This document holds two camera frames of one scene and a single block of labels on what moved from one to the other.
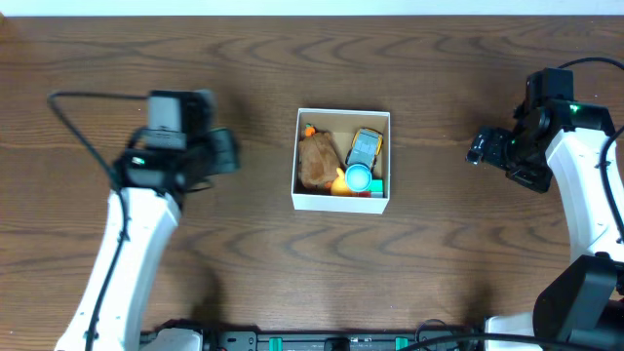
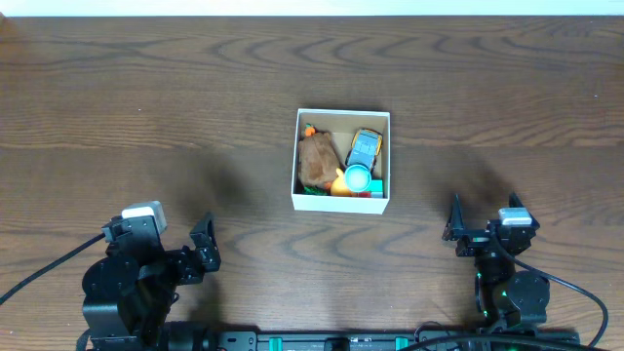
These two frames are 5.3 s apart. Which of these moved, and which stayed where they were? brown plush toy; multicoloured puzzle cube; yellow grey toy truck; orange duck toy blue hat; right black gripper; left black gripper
Moved: left black gripper; right black gripper
Stayed: multicoloured puzzle cube; yellow grey toy truck; orange duck toy blue hat; brown plush toy
